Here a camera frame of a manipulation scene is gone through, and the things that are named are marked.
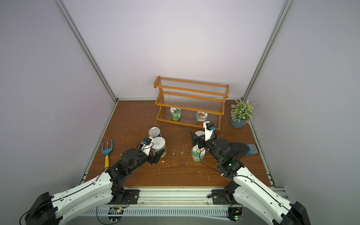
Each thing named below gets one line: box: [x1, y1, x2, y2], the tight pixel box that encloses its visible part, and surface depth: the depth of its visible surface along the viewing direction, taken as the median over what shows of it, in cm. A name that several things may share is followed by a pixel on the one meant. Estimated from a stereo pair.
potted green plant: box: [230, 99, 256, 129], surface depth 92 cm
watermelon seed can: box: [148, 126, 162, 138], surface depth 88 cm
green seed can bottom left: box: [170, 106, 182, 121], surface depth 102 cm
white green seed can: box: [151, 136, 167, 159], surface depth 77 cm
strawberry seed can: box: [196, 111, 208, 126], surface depth 99 cm
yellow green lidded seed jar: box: [191, 144, 206, 163], surface depth 83 cm
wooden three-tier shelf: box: [153, 75, 230, 130], surface depth 100 cm
